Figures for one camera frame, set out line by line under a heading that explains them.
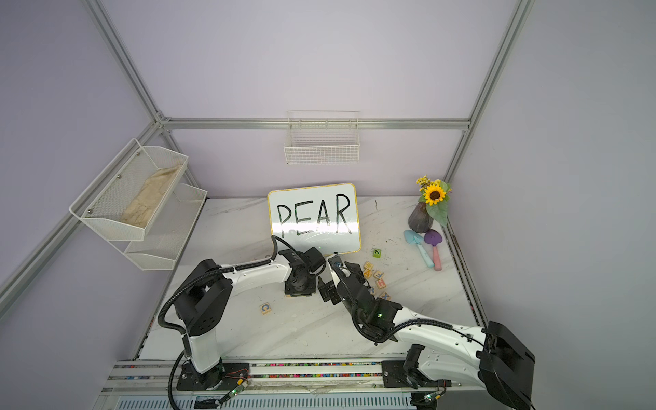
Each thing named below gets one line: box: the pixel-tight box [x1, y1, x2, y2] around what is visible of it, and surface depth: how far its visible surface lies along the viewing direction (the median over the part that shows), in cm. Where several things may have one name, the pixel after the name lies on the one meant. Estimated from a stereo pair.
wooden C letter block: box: [259, 302, 272, 316], surface depth 88 cm
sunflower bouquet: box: [416, 175, 452, 227], surface depth 92 cm
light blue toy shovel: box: [403, 229, 434, 269], surface depth 106 cm
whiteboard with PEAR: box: [268, 182, 362, 255], surface depth 100 cm
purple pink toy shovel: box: [423, 228, 444, 272], surface depth 105 cm
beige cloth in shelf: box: [121, 164, 182, 228], surface depth 81 cm
